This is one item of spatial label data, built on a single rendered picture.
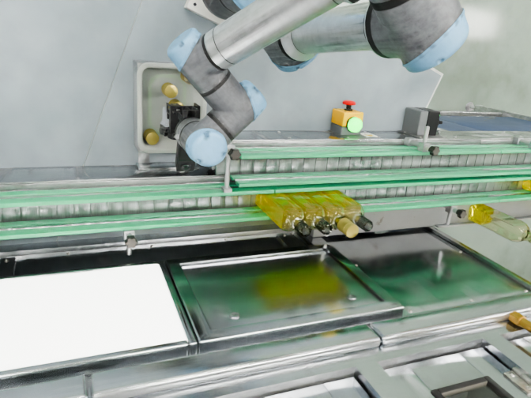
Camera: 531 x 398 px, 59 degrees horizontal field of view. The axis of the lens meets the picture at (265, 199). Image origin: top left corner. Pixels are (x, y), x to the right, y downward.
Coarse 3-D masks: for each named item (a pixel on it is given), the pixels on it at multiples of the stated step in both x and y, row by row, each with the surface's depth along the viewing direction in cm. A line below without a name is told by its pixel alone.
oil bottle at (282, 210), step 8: (256, 200) 130; (264, 200) 124; (272, 200) 120; (280, 200) 120; (288, 200) 120; (264, 208) 125; (272, 208) 120; (280, 208) 115; (288, 208) 114; (296, 208) 115; (272, 216) 120; (280, 216) 115; (288, 216) 112; (296, 216) 113; (304, 216) 114; (280, 224) 116; (288, 224) 113
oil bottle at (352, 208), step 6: (324, 192) 130; (330, 192) 130; (336, 192) 130; (336, 198) 125; (342, 198) 125; (348, 198) 126; (342, 204) 121; (348, 204) 121; (354, 204) 122; (348, 210) 119; (354, 210) 119; (360, 210) 120; (348, 216) 119
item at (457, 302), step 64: (0, 256) 119; (64, 256) 121; (128, 256) 124; (192, 256) 128; (384, 256) 138; (448, 256) 141; (384, 320) 100; (448, 320) 102; (64, 384) 75; (128, 384) 76; (192, 384) 80; (256, 384) 82; (320, 384) 86; (384, 384) 84; (448, 384) 88; (512, 384) 90
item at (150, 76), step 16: (144, 64) 112; (160, 64) 113; (144, 80) 120; (160, 80) 121; (176, 80) 123; (144, 96) 121; (160, 96) 123; (176, 96) 124; (192, 96) 126; (144, 112) 122; (160, 112) 124; (144, 128) 124; (144, 144) 121; (160, 144) 124; (176, 144) 125
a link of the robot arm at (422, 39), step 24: (408, 0) 69; (432, 0) 69; (456, 0) 71; (312, 24) 95; (336, 24) 88; (360, 24) 83; (384, 24) 75; (408, 24) 71; (432, 24) 71; (456, 24) 72; (264, 48) 111; (288, 48) 104; (312, 48) 99; (336, 48) 92; (360, 48) 87; (384, 48) 79; (408, 48) 75; (432, 48) 73; (456, 48) 74
